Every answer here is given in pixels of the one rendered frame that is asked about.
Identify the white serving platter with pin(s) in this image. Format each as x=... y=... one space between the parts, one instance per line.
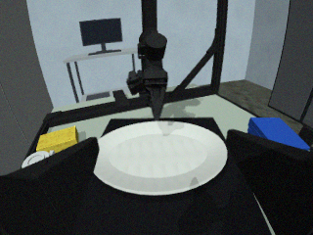
x=159 y=157

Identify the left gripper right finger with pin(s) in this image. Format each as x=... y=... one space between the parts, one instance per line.
x=280 y=177

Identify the grey cup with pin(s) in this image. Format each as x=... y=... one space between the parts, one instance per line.
x=35 y=157

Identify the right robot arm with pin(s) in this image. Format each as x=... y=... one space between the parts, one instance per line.
x=154 y=50

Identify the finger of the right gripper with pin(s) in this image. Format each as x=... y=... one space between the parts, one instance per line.
x=157 y=92
x=156 y=117

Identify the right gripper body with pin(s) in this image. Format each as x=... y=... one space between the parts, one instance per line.
x=154 y=74

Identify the black rectangular mat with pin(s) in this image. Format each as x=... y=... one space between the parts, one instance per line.
x=225 y=205

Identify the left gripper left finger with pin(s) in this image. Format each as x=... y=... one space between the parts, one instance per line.
x=44 y=198

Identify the yellow sponge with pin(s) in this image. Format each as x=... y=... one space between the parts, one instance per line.
x=58 y=140

